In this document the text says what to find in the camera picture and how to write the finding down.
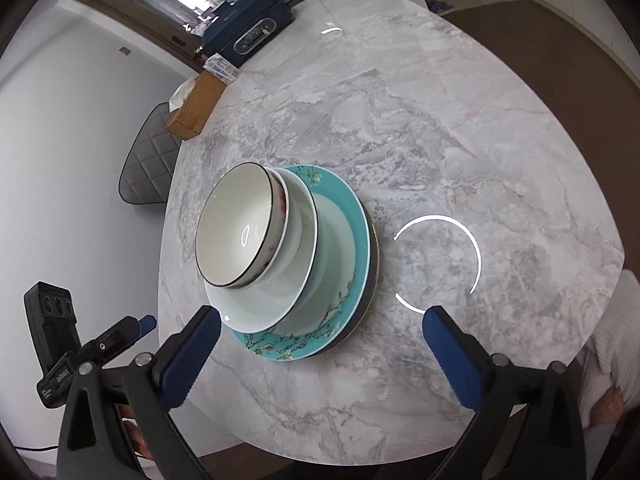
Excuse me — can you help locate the milk carton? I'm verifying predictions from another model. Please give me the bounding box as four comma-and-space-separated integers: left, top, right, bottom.
202, 52, 242, 83

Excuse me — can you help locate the beige storage cabinet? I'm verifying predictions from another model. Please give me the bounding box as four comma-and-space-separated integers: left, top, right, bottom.
520, 0, 640, 68

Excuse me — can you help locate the pink floral bowl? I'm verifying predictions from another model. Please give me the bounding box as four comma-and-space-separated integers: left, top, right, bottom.
195, 162, 290, 292

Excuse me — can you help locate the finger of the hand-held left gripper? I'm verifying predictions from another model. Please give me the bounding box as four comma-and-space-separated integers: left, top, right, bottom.
82, 314, 159, 364

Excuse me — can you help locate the grey quilted chair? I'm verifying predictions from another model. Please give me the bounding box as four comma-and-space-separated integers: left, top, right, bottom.
117, 101, 183, 207

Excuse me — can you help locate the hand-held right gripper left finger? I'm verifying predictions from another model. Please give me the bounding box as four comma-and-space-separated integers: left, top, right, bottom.
56, 305, 221, 480

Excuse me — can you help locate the person's left hand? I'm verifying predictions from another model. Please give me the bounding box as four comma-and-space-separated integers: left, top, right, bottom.
119, 402, 157, 462

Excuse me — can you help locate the large white bowl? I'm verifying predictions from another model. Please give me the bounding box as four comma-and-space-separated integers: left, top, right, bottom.
205, 166, 320, 334

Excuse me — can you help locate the teal floral plate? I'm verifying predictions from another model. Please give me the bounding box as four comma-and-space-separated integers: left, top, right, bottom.
231, 164, 372, 362

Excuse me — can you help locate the wooden tissue box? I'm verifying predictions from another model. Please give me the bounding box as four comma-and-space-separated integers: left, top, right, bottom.
165, 72, 228, 141

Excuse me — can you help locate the dark blue kitchen appliance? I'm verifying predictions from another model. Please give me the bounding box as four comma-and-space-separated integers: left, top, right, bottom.
200, 0, 296, 67

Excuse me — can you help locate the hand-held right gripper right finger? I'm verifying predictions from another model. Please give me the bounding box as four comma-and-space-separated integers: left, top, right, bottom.
422, 306, 588, 480

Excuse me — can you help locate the small white bowl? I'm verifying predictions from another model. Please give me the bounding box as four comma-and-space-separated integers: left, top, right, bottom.
272, 167, 307, 281

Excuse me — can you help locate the dark plate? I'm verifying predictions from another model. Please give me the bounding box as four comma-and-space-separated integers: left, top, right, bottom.
300, 205, 380, 358

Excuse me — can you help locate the white tissue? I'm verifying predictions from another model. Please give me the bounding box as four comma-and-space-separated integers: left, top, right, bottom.
169, 79, 198, 111

